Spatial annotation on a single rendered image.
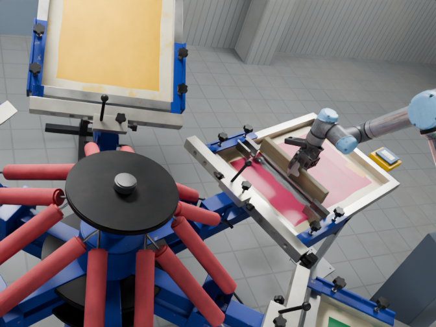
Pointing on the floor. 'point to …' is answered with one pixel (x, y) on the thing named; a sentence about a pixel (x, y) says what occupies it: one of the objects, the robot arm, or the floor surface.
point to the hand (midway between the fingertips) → (290, 171)
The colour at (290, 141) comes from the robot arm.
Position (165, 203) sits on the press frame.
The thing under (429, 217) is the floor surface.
